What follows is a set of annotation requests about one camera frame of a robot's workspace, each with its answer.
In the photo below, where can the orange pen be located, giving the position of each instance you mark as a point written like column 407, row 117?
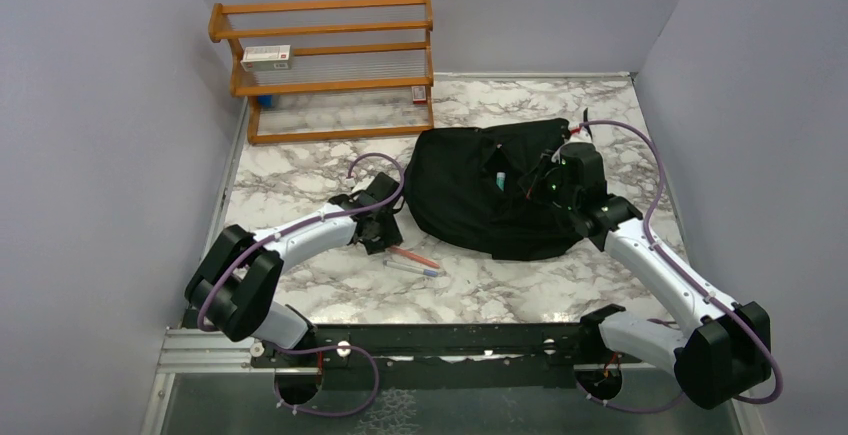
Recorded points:
column 414, row 257

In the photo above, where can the black mounting rail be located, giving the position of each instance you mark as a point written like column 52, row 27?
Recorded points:
column 360, row 357

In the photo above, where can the white green glue stick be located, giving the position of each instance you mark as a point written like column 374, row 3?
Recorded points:
column 501, row 180

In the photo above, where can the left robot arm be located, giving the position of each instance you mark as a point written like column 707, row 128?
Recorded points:
column 238, row 276

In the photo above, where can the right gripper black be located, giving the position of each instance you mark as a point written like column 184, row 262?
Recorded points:
column 532, row 182

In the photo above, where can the white red box on shelf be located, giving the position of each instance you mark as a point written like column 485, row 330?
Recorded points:
column 266, row 58

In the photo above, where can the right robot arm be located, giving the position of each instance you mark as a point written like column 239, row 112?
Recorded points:
column 716, row 349

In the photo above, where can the black student backpack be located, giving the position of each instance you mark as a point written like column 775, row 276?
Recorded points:
column 451, row 192

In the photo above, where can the wooden shelf rack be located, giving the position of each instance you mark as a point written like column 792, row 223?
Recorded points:
column 353, row 63

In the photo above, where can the white blue marker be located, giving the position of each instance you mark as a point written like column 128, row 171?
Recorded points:
column 428, row 272

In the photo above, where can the blue item under shelf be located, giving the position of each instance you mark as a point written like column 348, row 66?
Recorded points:
column 266, row 101

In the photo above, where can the small red white box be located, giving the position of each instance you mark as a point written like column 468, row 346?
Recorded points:
column 419, row 94

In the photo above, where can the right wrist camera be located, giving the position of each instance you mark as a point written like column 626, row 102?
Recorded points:
column 558, row 154

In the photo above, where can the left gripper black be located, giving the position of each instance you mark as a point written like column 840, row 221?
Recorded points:
column 393, row 237

